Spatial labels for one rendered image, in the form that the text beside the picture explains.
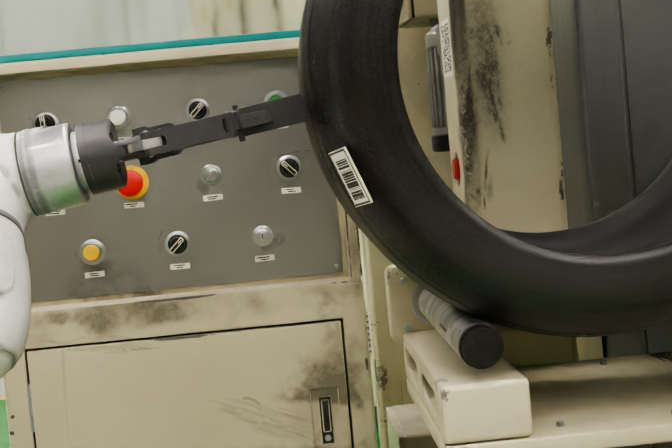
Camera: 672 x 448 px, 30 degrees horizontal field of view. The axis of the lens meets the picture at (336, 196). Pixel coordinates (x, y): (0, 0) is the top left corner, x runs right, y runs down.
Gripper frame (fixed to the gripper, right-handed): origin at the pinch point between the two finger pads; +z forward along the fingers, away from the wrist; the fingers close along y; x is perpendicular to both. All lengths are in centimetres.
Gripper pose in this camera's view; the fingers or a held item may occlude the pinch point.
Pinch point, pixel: (272, 115)
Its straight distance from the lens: 132.1
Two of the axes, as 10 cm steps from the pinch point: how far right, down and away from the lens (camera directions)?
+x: 2.3, 9.7, 0.6
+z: 9.7, -2.4, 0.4
